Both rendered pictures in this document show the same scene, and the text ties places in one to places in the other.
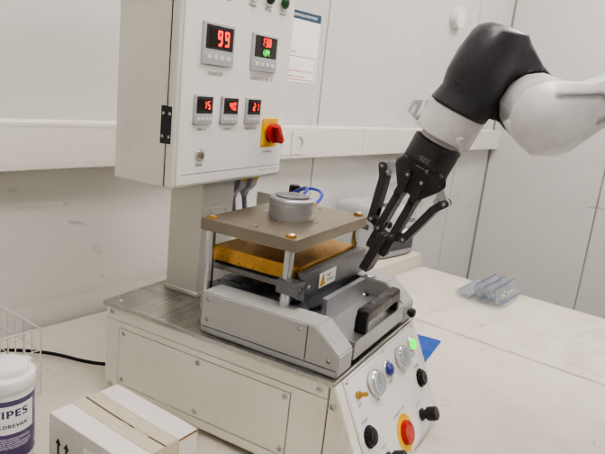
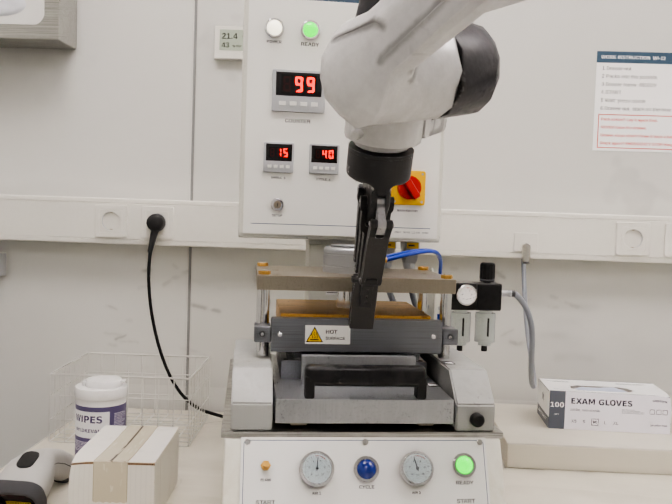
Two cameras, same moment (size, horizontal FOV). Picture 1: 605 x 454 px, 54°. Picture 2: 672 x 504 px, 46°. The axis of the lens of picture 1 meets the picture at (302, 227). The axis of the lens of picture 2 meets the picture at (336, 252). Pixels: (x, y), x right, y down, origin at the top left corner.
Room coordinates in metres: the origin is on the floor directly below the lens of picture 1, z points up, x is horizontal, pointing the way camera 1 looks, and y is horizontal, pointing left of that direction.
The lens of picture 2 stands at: (0.36, -0.91, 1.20)
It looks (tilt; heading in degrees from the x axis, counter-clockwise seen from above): 3 degrees down; 56
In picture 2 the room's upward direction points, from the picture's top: 2 degrees clockwise
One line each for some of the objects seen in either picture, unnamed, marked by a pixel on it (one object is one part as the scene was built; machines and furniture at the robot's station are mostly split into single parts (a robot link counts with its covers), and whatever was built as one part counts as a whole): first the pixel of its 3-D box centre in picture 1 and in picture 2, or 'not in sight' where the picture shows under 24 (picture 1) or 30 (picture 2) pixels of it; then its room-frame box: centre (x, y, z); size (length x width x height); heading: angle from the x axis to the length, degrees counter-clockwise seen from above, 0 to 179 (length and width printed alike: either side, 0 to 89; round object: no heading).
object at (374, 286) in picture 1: (352, 286); (452, 383); (1.10, -0.11, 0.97); 0.26 x 0.05 x 0.07; 62
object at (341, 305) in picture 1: (305, 298); (350, 373); (1.00, -0.02, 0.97); 0.30 x 0.22 x 0.08; 62
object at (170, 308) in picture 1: (265, 309); (342, 391); (1.03, 0.05, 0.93); 0.46 x 0.35 x 0.01; 62
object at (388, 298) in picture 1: (378, 308); (365, 381); (0.93, -0.14, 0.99); 0.15 x 0.02 x 0.04; 152
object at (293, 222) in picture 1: (279, 225); (359, 287); (1.05, 0.04, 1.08); 0.31 x 0.24 x 0.13; 152
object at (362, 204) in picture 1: (374, 225); not in sight; (2.07, -0.26, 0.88); 0.25 x 0.20 x 0.17; 47
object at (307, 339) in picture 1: (274, 328); (251, 380); (0.86, 0.03, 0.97); 0.25 x 0.05 x 0.07; 62
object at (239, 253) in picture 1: (291, 240); (354, 301); (1.02, 0.02, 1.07); 0.22 x 0.17 x 0.10; 152
